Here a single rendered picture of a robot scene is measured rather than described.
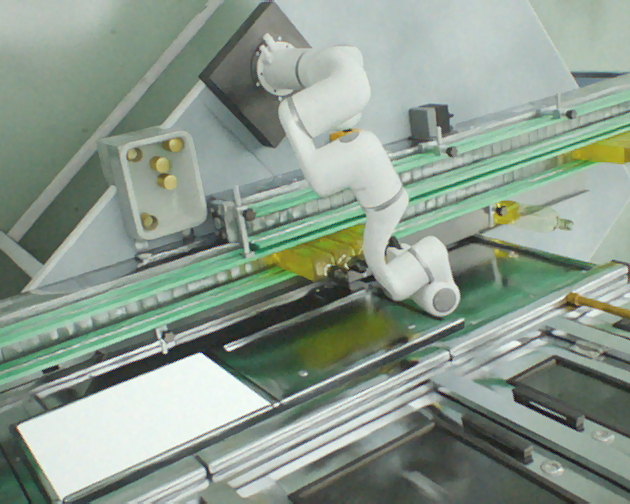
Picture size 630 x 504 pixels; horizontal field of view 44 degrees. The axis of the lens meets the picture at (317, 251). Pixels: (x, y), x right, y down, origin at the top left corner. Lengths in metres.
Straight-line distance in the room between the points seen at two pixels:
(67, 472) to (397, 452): 0.57
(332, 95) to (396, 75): 0.86
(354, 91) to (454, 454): 0.64
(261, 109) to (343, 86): 0.57
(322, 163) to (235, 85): 0.58
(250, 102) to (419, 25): 0.61
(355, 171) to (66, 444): 0.73
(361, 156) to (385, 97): 0.88
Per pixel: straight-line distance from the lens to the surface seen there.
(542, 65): 2.63
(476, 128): 2.27
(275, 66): 1.85
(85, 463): 1.46
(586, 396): 1.52
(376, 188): 1.36
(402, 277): 1.45
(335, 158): 1.34
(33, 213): 2.38
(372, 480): 1.32
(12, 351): 1.73
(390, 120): 2.21
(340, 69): 1.39
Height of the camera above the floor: 2.48
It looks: 55 degrees down
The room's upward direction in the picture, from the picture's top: 110 degrees clockwise
